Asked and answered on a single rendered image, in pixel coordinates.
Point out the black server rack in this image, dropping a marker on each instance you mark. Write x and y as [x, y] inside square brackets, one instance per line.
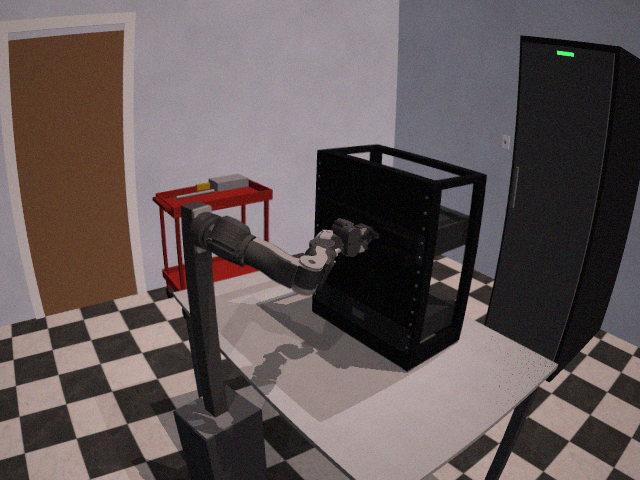
[376, 301]

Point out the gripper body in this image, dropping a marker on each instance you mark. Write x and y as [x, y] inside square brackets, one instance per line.
[350, 236]

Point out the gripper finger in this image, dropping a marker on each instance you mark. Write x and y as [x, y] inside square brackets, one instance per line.
[367, 239]
[365, 230]

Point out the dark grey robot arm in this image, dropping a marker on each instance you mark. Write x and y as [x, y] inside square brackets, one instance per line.
[227, 240]

